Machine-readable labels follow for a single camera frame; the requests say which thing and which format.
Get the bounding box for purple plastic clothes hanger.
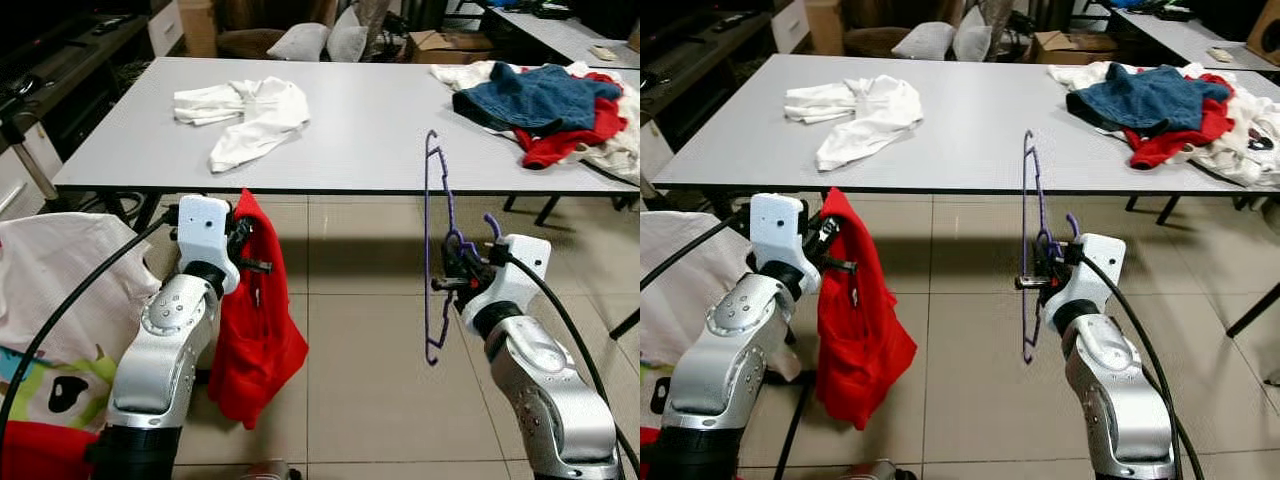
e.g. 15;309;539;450
422;130;503;366
1020;128;1086;366

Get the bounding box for plain red garment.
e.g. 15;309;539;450
208;188;310;429
815;186;918;431

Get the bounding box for crumpled red garment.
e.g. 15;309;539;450
512;72;629;170
1120;72;1238;170

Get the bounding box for long grey table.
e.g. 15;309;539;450
650;55;1280;231
52;57;641;231

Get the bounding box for blue denim garment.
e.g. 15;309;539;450
452;63;623;136
1065;63;1233;136

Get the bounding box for cream garment with dark stitching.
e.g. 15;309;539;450
565;60;641;183
1180;60;1280;189

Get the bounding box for brown chair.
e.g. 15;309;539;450
840;0;926;58
215;0;301;59

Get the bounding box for open cardboard box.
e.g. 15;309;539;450
405;30;498;64
1032;30;1119;64

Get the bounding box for grey cushion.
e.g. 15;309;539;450
265;22;331;63
327;5;371;63
952;5;991;63
892;20;958;61

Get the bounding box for tall cardboard box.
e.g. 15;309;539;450
803;0;843;56
177;0;219;58

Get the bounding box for white side cabinet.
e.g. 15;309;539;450
770;0;811;56
147;0;185;57

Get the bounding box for black shelf unit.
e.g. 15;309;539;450
0;10;153;151
640;10;776;121

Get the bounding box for small grey table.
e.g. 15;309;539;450
1110;5;1280;73
487;5;641;71

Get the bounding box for white low cabinet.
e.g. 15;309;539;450
0;120;66;221

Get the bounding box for grey robot foot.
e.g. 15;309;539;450
845;458;906;480
240;458;303;480

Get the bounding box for wooden loudspeaker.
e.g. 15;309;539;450
1245;10;1280;66

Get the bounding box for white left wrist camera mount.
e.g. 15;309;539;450
750;193;823;296
175;194;243;297

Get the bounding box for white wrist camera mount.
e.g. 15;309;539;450
750;193;823;296
460;234;554;326
175;194;243;297
1042;233;1127;331

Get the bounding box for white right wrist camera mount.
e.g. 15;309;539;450
460;234;554;326
1042;233;1127;331

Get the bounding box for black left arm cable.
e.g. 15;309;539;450
640;205;756;291
0;208;181;446

